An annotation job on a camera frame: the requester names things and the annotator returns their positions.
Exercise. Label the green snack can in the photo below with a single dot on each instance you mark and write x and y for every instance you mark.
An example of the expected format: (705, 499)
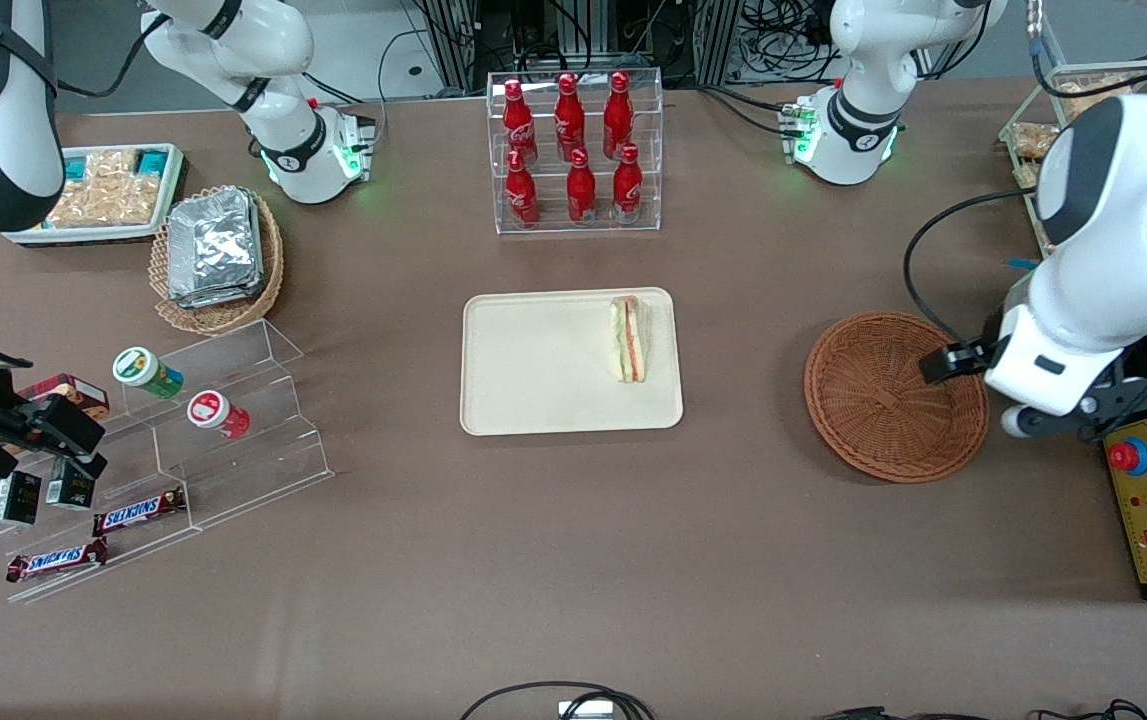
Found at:
(148, 373)

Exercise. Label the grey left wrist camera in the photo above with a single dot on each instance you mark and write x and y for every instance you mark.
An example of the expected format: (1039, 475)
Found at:
(1016, 422)

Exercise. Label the round brown wicker basket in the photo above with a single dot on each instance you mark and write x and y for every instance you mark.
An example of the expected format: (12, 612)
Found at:
(883, 420)

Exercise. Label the shallow wicker basket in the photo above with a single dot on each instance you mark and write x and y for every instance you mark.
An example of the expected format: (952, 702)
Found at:
(218, 318)

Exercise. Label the clear bag of crackers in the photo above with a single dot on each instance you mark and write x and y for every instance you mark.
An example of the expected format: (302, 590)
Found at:
(1093, 92)
(1033, 140)

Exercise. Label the clear acrylic stepped display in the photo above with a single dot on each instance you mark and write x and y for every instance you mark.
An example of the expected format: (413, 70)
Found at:
(253, 470)

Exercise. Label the white rectangular snack tray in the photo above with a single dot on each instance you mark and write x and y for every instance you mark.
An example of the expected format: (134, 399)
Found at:
(23, 235)

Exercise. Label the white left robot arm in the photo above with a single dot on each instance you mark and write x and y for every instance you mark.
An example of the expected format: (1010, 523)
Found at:
(1083, 290)

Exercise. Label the black equipment rack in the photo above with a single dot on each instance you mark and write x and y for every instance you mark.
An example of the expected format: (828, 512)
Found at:
(533, 35)

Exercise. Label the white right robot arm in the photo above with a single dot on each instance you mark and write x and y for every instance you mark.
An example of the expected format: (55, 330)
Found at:
(223, 50)

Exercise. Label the clear acrylic bottle rack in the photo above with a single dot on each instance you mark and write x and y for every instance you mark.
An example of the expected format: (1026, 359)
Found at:
(653, 200)

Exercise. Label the red cola bottle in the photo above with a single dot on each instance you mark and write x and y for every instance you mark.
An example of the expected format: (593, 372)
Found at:
(618, 112)
(569, 115)
(520, 120)
(581, 190)
(627, 185)
(522, 190)

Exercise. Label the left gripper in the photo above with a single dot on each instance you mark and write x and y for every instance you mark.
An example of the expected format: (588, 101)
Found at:
(973, 355)

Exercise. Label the silver foil packet stack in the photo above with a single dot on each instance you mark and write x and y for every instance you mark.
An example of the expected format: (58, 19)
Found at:
(215, 245)

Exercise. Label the blue strip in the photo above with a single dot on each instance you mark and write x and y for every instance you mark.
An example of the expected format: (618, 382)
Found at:
(1023, 264)

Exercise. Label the small black box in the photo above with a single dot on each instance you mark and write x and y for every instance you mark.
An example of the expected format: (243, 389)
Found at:
(16, 497)
(70, 485)

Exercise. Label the red snack can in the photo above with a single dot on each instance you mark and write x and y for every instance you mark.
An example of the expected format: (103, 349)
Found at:
(218, 413)

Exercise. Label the cracker snack pack pile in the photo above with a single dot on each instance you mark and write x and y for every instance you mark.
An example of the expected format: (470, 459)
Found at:
(108, 190)

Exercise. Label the Snickers chocolate bar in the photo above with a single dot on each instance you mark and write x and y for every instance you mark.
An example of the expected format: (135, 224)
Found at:
(138, 512)
(55, 560)

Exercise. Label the cream plastic serving tray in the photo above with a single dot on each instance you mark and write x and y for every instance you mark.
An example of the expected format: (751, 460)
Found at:
(543, 370)

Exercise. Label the plastic-wrapped triangle sandwich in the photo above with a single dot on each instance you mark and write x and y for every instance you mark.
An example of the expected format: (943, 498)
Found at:
(631, 340)

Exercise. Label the brown chocolate box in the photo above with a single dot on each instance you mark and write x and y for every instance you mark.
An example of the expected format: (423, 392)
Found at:
(78, 392)

